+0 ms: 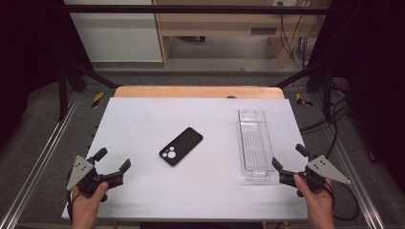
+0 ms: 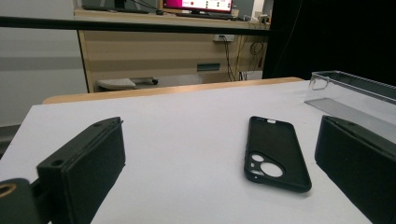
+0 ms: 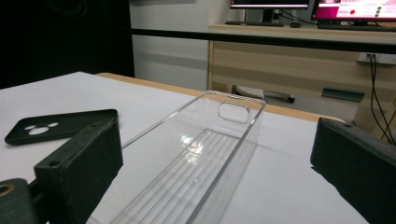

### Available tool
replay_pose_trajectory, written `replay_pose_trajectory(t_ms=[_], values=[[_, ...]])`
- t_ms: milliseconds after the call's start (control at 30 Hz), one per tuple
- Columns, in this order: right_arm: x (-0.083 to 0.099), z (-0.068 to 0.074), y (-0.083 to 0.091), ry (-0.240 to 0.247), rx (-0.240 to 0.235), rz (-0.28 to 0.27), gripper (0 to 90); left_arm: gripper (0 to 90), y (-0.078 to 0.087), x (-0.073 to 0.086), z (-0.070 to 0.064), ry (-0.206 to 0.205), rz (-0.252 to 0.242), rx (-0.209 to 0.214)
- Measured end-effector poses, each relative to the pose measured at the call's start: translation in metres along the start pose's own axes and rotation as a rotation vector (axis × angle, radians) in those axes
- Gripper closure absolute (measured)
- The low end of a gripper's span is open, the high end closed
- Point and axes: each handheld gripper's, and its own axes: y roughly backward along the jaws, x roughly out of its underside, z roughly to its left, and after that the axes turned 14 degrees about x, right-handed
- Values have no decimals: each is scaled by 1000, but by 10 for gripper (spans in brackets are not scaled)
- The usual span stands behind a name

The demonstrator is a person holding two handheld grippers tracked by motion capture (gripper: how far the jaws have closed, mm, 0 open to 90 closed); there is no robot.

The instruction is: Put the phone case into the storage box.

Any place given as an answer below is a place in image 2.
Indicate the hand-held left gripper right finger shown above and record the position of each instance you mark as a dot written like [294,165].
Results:
[358,168]

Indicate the black curtain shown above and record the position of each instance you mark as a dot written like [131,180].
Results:
[342,37]

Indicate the wooden table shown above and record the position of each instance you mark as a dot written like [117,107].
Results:
[155,91]

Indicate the grey desk label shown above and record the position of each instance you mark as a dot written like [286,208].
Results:
[208,67]

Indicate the white table sheet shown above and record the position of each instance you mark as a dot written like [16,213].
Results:
[186,140]

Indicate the black phone case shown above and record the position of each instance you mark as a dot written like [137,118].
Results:
[280,146]

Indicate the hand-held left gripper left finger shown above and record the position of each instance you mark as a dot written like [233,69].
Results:
[84,168]

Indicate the black keyboard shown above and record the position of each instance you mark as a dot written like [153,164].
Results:
[202,15]
[115,10]

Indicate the wooden desk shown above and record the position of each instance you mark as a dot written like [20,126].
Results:
[140,53]

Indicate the lit computer monitor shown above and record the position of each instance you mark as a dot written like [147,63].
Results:
[199,4]

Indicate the clear plastic tray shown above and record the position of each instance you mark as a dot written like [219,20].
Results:
[348,93]

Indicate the white chair base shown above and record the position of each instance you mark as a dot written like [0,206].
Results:
[115,83]

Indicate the white power strip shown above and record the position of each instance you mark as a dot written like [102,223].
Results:
[223,38]

